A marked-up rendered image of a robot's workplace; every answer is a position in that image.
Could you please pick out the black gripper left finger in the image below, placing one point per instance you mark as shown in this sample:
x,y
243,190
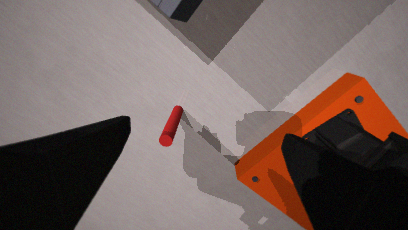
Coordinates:
x,y
46,183

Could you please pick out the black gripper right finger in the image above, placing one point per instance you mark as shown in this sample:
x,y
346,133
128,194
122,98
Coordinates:
x,y
339,194

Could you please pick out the red peg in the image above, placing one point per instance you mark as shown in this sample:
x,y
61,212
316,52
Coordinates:
x,y
171,126

